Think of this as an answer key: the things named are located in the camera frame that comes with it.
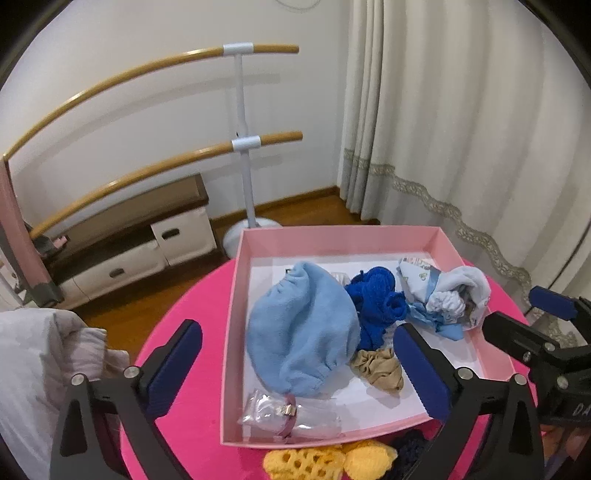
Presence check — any pink cardboard box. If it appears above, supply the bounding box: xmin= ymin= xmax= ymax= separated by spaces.
xmin=219 ymin=225 xmax=517 ymax=448

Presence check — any yellow crochet net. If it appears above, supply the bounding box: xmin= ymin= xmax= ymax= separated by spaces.
xmin=263 ymin=445 xmax=347 ymax=480

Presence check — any pink towel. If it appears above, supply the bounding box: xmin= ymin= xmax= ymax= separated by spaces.
xmin=0 ymin=157 xmax=49 ymax=287

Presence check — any white bed duvet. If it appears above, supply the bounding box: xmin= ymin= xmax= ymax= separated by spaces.
xmin=0 ymin=307 xmax=130 ymax=480

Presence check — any small yellow crochet piece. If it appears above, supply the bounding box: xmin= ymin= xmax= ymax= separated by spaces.
xmin=344 ymin=439 xmax=399 ymax=472

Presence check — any small pink object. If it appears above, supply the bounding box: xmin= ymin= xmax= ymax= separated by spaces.
xmin=32 ymin=234 xmax=70 ymax=257

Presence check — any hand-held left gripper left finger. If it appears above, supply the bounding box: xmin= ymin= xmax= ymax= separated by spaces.
xmin=48 ymin=319 xmax=204 ymax=480

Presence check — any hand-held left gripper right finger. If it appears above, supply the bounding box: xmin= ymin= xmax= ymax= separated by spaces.
xmin=393 ymin=323 xmax=546 ymax=480

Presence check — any clear plastic packet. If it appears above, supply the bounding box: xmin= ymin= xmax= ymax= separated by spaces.
xmin=238 ymin=389 xmax=345 ymax=445

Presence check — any white barre post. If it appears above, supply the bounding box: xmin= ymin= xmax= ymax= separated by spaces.
xmin=223 ymin=43 xmax=283 ymax=258

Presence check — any short wooden barre rail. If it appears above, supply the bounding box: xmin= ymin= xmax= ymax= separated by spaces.
xmin=30 ymin=131 xmax=304 ymax=241

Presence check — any blue knit cloth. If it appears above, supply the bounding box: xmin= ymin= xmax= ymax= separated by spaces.
xmin=344 ymin=265 xmax=409 ymax=352

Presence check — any navy crochet piece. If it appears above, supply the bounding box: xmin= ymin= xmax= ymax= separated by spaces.
xmin=390 ymin=429 xmax=444 ymax=480

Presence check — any white and blue baby garment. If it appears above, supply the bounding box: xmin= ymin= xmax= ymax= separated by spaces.
xmin=398 ymin=256 xmax=492 ymax=341

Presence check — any round pink table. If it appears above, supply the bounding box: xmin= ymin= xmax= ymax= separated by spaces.
xmin=119 ymin=258 xmax=539 ymax=480

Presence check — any long wooden barre rail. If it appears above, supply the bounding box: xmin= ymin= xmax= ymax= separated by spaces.
xmin=2 ymin=43 xmax=300 ymax=160

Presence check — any light blue fleece cap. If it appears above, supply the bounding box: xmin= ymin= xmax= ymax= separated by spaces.
xmin=247 ymin=261 xmax=362 ymax=398

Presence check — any beige scrunchie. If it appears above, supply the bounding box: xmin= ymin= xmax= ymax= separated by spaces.
xmin=349 ymin=348 xmax=404 ymax=394

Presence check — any low brown and white cabinet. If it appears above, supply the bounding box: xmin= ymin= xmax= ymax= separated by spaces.
xmin=44 ymin=174 xmax=218 ymax=311

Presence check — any grey towel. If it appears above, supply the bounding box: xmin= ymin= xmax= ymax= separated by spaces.
xmin=0 ymin=222 xmax=63 ymax=308

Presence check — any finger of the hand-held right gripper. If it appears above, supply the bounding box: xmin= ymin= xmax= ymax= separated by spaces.
xmin=529 ymin=286 xmax=591 ymax=326
xmin=480 ymin=311 xmax=561 ymax=370

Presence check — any cream curtain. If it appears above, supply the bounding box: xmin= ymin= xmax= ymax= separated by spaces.
xmin=339 ymin=0 xmax=591 ymax=333

